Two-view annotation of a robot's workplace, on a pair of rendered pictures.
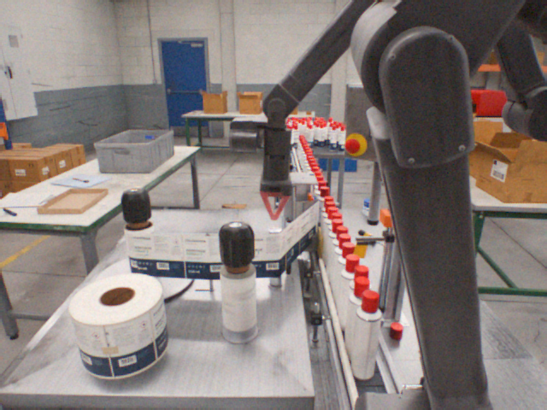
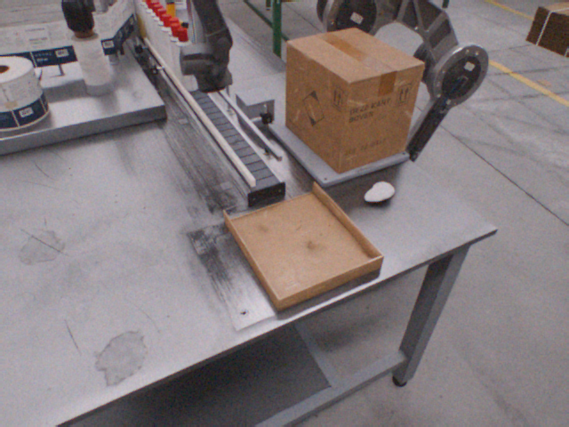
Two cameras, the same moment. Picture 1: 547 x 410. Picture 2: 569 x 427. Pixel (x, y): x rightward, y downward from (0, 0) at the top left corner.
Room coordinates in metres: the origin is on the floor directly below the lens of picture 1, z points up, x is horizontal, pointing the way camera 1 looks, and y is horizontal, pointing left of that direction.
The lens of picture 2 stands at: (-0.76, 0.16, 1.56)
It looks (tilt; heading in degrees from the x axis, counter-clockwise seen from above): 42 degrees down; 332
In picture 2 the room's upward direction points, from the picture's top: 1 degrees clockwise
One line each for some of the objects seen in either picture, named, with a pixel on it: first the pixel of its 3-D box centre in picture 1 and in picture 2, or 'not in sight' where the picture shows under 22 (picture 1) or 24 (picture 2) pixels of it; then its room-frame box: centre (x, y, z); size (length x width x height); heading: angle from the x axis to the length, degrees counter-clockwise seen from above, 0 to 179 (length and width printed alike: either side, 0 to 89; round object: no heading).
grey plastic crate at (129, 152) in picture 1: (138, 149); not in sight; (2.84, 1.06, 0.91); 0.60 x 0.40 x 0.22; 177
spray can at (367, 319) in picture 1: (366, 335); (186, 60); (0.62, -0.20, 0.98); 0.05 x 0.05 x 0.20
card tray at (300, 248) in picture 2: not in sight; (299, 237); (-0.16, -0.20, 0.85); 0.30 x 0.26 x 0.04; 0
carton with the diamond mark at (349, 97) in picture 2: not in sight; (347, 98); (0.16, -0.53, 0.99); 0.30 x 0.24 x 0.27; 2
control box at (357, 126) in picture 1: (383, 122); not in sight; (0.94, -0.28, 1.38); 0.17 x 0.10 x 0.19; 55
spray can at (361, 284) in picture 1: (358, 319); (180, 55); (0.68, -0.19, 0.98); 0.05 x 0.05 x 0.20
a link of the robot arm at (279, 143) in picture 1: (274, 140); not in sight; (0.77, 0.00, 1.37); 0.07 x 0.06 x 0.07; 84
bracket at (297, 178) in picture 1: (300, 178); not in sight; (1.26, -0.10, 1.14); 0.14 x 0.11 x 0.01; 0
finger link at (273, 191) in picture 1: (274, 198); not in sight; (0.78, 0.00, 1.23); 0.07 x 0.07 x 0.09; 0
